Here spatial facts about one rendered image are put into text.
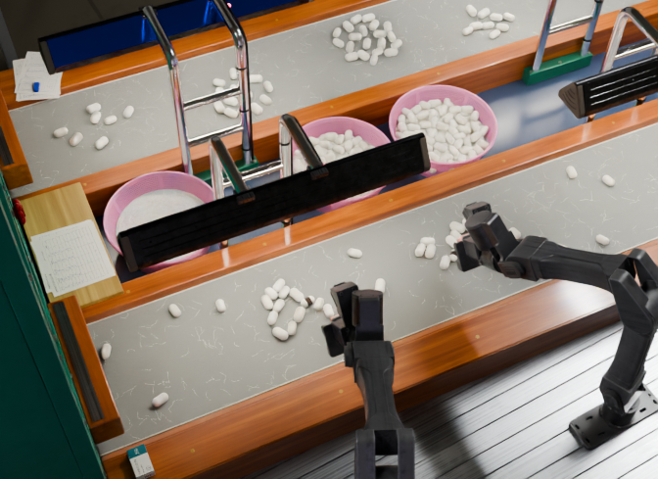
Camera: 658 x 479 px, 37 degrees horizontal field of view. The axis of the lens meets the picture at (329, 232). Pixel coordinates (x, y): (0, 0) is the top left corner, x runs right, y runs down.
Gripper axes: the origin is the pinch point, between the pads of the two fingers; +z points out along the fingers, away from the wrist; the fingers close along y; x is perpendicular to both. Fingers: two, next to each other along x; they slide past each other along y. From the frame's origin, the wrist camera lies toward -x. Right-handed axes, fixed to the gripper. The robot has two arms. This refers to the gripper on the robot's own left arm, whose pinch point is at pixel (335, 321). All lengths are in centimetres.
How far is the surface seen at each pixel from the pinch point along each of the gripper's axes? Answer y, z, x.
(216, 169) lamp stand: 11.6, 14.1, -33.9
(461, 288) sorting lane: -32.3, 9.9, 6.7
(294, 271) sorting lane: -0.5, 24.1, -5.5
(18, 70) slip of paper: 40, 86, -62
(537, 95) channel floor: -84, 52, -21
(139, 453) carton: 43.9, -1.3, 10.4
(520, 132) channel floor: -73, 44, -14
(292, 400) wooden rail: 12.8, -0.3, 12.2
